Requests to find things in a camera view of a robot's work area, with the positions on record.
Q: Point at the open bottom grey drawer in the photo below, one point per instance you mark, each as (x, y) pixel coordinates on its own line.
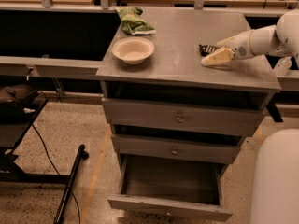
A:
(174, 188)

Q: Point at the green chip bag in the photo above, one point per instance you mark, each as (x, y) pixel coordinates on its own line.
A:
(132, 23)

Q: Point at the clear sanitizer bottle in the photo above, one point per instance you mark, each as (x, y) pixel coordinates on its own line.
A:
(283, 66)

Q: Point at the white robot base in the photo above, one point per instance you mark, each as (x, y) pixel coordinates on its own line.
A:
(275, 185)

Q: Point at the top grey drawer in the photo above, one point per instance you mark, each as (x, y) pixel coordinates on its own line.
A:
(188, 118)

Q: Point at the grey bench rail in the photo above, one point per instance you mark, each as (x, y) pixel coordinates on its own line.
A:
(48, 67)

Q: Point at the black cart with bag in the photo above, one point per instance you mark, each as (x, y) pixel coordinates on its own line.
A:
(19, 108)

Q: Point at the dark rxbar chocolate bar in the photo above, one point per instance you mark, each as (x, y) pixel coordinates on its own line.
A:
(207, 49)

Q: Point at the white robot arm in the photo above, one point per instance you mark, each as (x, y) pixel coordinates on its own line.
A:
(281, 39)

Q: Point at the white paper bowl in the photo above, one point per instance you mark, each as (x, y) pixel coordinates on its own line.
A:
(133, 50)

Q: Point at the grey wooden drawer cabinet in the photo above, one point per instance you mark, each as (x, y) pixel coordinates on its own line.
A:
(174, 74)

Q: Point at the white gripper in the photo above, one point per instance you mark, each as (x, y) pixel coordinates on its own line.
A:
(241, 47)

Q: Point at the middle grey drawer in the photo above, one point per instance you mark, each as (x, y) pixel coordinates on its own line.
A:
(174, 149)

